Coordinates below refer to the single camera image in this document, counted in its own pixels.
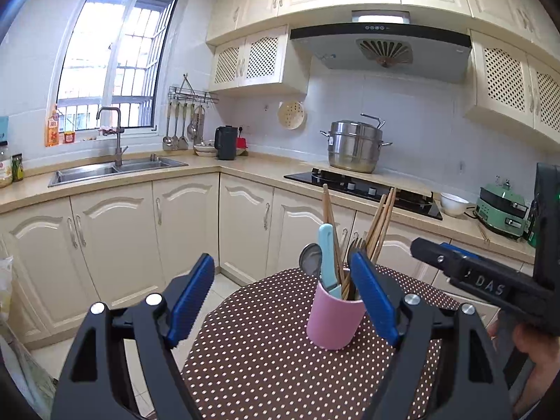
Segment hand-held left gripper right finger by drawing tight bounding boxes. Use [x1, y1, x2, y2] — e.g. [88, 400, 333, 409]
[348, 248, 512, 420]

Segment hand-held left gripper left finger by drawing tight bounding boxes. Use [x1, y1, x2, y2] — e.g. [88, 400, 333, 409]
[50, 253, 216, 420]

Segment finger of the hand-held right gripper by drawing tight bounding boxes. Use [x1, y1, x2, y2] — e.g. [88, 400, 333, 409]
[410, 237, 472, 279]
[440, 242, 480, 260]

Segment pink utensil holder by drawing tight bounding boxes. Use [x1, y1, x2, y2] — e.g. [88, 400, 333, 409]
[306, 279, 367, 351]

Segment light blue handled knife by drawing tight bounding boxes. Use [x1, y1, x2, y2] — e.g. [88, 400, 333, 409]
[318, 223, 344, 298]

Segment metal spoon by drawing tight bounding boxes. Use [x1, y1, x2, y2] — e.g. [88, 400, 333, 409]
[299, 243, 324, 281]

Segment pile of wooden chopsticks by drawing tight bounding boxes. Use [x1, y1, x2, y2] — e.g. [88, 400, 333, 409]
[322, 184, 397, 302]

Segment person's right hand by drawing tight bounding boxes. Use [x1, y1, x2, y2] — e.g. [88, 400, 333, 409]
[512, 323, 560, 418]

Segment white bowl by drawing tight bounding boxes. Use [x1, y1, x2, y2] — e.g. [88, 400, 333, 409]
[440, 191, 470, 217]

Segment green electric cooker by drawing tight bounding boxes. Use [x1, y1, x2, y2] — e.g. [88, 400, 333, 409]
[475, 175, 530, 240]

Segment brown polka dot tablecloth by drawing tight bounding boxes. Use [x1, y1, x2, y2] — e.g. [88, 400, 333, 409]
[179, 265, 460, 420]

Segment cream lower cabinets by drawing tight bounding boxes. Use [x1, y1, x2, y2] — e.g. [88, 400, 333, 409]
[0, 173, 537, 346]

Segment cream cabinets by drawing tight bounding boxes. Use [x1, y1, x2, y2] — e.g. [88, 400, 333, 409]
[0, 173, 537, 346]
[205, 0, 560, 154]

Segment stainless steel steamer pot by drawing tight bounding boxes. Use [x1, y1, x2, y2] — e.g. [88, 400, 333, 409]
[319, 114, 393, 174]

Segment black glass cooktop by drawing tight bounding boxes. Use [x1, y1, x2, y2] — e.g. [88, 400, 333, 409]
[283, 168, 443, 221]

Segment beige stone countertop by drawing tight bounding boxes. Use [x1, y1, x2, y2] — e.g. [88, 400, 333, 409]
[0, 149, 537, 263]

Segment black electric kettle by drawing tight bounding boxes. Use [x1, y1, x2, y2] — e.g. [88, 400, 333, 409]
[214, 125, 238, 161]

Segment stainless steel sink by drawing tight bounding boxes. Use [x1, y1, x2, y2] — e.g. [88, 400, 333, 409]
[47, 154, 189, 188]

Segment grey kitchen faucet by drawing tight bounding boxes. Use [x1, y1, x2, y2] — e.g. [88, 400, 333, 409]
[96, 106, 128, 168]

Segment pale plastic bag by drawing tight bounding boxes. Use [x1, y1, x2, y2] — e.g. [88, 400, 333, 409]
[0, 251, 15, 322]

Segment round cream perforated tray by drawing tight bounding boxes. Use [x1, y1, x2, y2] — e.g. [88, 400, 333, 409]
[278, 100, 307, 131]

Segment orange liquid bottle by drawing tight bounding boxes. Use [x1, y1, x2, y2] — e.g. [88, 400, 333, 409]
[46, 105, 60, 147]

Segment grey range hood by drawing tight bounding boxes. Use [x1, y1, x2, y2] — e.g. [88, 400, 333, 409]
[289, 10, 472, 84]

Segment glass jar beige contents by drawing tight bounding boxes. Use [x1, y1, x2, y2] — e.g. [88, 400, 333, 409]
[0, 140, 13, 189]

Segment barred kitchen window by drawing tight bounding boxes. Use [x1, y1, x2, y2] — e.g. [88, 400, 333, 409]
[47, 0, 182, 134]

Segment cream upper cabinets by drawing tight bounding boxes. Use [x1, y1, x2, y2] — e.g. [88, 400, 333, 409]
[205, 0, 560, 154]

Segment metal wall utensil rack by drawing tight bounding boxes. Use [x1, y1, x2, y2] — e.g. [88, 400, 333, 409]
[167, 73, 220, 105]

